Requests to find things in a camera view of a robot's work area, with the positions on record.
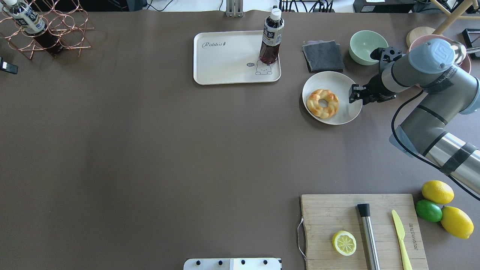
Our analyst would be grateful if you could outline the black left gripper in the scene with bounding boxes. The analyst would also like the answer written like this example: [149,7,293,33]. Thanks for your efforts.
[0,57,18,75]

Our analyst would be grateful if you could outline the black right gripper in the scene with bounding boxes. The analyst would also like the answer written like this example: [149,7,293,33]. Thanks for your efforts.
[349,74,396,104]

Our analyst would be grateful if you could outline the white round plate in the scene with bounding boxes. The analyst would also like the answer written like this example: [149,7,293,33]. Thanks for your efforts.
[302,71,362,125]

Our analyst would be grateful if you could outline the braided glazed donut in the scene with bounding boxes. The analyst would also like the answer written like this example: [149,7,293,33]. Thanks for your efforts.
[306,89,339,119]

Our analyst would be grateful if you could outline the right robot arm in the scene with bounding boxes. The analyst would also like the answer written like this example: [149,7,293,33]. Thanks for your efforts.
[349,38,480,199]

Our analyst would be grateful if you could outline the tea bottle on tray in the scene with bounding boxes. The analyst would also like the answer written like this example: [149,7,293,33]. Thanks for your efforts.
[259,6,284,65]

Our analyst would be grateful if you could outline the cream rabbit tray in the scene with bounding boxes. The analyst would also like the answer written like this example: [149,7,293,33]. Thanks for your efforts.
[193,30,281,85]

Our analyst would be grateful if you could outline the grey folded cloth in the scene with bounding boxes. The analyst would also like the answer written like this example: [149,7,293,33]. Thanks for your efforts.
[302,40,345,73]

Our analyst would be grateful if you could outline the tea bottle in rack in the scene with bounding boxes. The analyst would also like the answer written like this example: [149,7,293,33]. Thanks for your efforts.
[1,0,64,56]

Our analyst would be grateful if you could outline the mint green bowl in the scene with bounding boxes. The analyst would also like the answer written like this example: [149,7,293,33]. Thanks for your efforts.
[349,30,389,66]

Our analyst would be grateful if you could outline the round wooden coaster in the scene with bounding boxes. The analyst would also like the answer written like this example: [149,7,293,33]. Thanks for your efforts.
[406,26,435,48]

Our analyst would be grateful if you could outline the pink bowl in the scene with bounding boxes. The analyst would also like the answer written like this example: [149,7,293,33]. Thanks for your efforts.
[408,34,471,73]

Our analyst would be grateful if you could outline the steel ice scoop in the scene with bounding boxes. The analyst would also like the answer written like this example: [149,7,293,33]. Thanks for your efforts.
[450,41,480,65]

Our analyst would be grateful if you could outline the wooden stand legs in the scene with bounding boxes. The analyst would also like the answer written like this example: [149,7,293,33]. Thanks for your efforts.
[431,0,480,35]

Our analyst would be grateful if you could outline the wooden cutting board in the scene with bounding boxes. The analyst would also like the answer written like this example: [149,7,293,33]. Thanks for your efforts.
[301,194,429,270]

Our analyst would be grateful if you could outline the yellow lemon near board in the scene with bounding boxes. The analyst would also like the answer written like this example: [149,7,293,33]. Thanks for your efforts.
[421,180,455,204]

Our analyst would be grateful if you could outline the green lime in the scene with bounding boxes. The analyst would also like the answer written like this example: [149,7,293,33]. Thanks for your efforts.
[415,199,443,222]

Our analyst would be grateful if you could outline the yellow plastic knife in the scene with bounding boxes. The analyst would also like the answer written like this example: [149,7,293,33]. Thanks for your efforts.
[391,210,413,270]

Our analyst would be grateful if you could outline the half lemon slice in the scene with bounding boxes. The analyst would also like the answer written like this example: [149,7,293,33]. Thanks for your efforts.
[331,230,357,256]

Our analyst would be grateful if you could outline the steel cylinder muddler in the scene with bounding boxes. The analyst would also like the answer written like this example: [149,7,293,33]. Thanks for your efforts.
[357,203,381,270]

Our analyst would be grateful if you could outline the yellow lemon outer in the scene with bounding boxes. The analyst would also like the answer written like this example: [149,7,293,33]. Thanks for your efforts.
[440,206,474,239]

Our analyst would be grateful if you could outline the copper wire bottle rack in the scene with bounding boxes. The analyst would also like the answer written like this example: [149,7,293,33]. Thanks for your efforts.
[1,0,95,60]

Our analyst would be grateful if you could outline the black square frame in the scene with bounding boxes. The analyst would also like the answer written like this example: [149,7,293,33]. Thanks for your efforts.
[462,28,480,48]

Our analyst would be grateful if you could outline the grey table clamp bracket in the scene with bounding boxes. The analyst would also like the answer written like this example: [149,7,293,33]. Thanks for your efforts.
[226,0,244,18]

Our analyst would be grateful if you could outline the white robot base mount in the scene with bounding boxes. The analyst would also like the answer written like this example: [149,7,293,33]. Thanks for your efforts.
[183,257,282,270]

